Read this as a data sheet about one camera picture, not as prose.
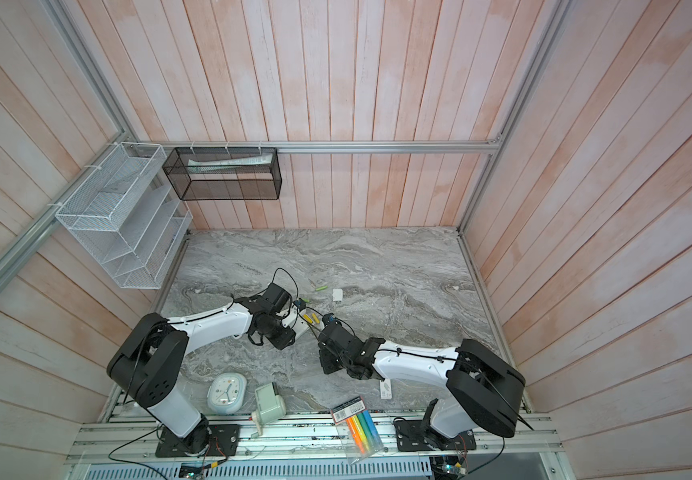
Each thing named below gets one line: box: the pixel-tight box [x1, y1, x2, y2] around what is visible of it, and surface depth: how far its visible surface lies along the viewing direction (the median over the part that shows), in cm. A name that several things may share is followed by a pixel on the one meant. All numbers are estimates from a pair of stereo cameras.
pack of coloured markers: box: [330, 396, 384, 465], surface depth 76 cm
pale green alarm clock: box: [207, 372, 247, 414], surface depth 80 cm
